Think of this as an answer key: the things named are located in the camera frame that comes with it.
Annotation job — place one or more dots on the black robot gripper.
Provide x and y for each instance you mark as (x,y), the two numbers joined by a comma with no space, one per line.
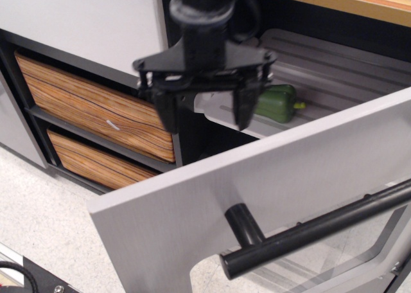
(204,61)

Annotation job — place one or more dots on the grey oven door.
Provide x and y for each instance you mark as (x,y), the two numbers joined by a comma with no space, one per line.
(157,230)

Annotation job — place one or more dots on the black oven door handle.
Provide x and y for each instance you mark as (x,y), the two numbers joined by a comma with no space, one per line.
(257,250)

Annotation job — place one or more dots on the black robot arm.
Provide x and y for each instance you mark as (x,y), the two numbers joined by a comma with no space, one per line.
(202,15)

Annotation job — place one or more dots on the grey oven rack tray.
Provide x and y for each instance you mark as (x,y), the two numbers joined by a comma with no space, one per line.
(329,78)

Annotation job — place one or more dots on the green toy bell pepper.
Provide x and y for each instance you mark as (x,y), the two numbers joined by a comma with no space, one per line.
(279,103)

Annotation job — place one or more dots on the upper wood grain drawer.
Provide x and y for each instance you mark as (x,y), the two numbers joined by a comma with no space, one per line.
(110,114)

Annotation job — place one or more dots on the wood grain drawer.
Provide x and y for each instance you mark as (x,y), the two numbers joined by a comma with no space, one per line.
(110,114)
(95,164)

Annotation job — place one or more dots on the lower wood grain drawer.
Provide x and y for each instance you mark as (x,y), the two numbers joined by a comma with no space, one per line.
(95,164)

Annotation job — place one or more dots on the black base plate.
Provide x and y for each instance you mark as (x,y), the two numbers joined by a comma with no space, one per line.
(46,281)

